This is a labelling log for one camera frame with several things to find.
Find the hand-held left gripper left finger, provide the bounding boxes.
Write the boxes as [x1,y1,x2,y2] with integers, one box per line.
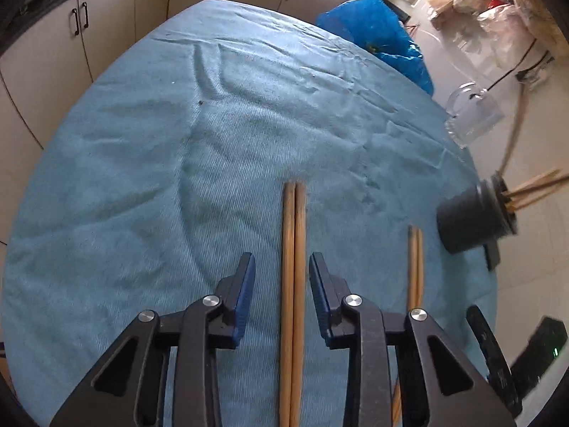
[49,252,257,427]

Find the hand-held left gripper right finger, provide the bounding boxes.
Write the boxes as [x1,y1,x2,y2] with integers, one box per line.
[309,251,519,427]

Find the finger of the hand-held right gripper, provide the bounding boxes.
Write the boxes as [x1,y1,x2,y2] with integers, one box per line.
[466,305,523,419]

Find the wooden chopstick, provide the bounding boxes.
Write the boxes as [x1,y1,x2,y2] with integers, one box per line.
[291,182,308,427]
[507,182,569,206]
[391,225,418,427]
[504,168,562,199]
[507,196,543,212]
[279,181,297,427]
[398,228,424,427]

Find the dark grey utensil holder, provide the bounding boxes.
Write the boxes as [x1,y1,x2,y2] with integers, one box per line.
[436,177,519,255]

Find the teal tablecloth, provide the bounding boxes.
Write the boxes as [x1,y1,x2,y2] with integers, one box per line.
[2,0,496,427]

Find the clear glass mug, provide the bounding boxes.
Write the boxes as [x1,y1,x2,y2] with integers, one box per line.
[445,82,506,148]

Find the blue plastic bag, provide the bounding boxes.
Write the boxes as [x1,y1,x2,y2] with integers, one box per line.
[315,0,434,95]

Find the beige kitchen base cabinets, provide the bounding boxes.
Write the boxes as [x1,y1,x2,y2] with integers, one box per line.
[0,0,361,245]

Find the clear plastic bags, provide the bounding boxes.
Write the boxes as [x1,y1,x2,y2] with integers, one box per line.
[453,0,558,72]

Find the beige hose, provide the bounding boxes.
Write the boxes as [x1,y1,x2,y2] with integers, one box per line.
[498,82,532,179]

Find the black cable with plug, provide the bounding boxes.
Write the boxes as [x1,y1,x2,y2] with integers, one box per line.
[471,38,554,99]

